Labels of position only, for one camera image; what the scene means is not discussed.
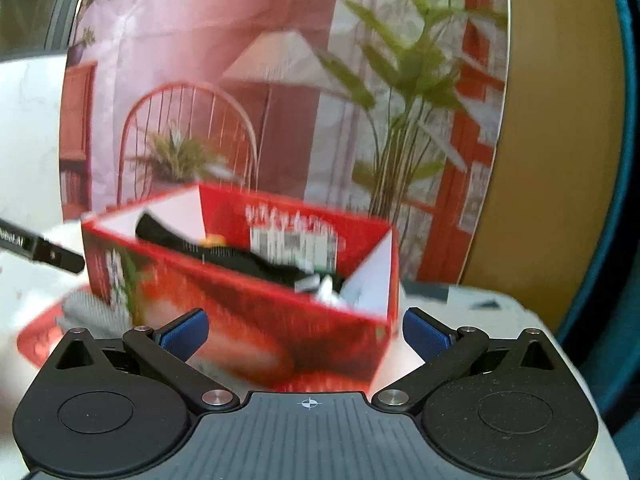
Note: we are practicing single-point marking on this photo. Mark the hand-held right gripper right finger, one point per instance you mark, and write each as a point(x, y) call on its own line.
point(427, 334)

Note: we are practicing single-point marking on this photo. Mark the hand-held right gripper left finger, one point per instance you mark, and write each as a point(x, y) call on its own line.
point(186, 334)

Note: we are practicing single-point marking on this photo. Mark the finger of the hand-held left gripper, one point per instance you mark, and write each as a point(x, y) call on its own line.
point(55, 256)

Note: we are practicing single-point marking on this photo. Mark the black cloth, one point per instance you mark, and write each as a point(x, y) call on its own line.
point(235, 257)

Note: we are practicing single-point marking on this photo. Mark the red cardboard box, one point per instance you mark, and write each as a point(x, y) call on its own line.
point(280, 320)

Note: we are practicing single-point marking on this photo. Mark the grey ribbed cloth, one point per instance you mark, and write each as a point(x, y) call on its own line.
point(92, 312)

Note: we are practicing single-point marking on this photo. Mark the printed tablecloth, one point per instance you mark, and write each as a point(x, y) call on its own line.
point(500, 310)

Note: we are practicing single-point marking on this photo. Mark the wooden panel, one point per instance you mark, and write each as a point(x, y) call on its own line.
point(550, 160)

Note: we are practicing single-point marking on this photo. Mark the dark window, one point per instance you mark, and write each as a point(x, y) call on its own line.
point(30, 5)

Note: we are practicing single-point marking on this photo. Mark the printed wall tapestry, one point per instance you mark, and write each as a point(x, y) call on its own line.
point(200, 60)

